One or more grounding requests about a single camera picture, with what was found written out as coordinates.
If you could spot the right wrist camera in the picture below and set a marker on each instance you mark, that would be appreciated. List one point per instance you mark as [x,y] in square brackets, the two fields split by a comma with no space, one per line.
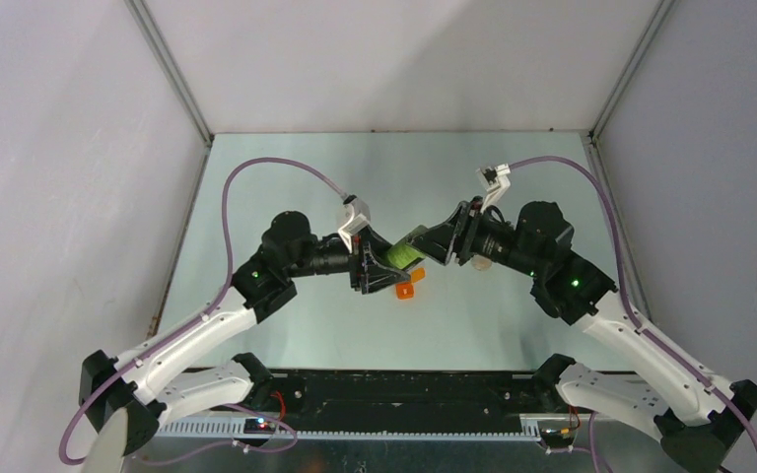
[496,182]

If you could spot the clear pill bottle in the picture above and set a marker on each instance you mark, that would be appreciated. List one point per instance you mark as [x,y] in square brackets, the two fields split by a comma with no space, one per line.
[481,263]

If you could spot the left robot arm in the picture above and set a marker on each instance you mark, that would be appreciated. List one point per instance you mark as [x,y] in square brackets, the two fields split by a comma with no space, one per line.
[151,385]

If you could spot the orange pill box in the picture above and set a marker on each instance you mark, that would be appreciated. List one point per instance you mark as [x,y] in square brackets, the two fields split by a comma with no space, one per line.
[406,290]

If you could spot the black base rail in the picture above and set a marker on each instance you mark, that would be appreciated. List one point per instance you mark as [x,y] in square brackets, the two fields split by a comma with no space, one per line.
[417,405]

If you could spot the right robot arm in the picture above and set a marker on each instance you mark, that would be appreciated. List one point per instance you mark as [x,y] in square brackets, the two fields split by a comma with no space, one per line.
[694,414]

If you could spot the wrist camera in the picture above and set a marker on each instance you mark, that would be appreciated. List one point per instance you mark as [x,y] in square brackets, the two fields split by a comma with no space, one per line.
[496,182]
[354,216]

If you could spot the green pill bottle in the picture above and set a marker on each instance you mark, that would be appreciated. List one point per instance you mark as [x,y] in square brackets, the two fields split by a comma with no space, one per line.
[402,255]

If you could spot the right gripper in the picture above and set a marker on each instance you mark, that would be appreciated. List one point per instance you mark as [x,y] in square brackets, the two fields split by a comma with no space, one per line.
[458,232]

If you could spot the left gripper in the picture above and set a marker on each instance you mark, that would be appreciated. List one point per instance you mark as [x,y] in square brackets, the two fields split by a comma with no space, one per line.
[374,274]

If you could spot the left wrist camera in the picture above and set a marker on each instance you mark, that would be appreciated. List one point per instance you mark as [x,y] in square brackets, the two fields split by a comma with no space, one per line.
[354,216]

